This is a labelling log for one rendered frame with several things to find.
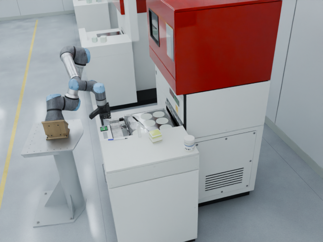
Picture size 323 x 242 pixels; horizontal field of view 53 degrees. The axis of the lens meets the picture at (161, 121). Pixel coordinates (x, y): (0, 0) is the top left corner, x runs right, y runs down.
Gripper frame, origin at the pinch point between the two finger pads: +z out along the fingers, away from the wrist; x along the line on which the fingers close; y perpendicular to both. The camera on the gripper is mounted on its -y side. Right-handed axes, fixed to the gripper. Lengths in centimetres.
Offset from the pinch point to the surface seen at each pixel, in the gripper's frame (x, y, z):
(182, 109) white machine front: -15, 59, -13
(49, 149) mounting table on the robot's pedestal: 6.9, -42.6, 15.7
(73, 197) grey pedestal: 17, -36, 80
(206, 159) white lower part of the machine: -15, 79, 39
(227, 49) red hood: -15, 90, -54
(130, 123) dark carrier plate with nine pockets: 11.0, 22.2, 7.7
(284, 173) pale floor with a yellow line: 4, 175, 98
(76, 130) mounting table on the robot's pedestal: 27.4, -21.3, 15.7
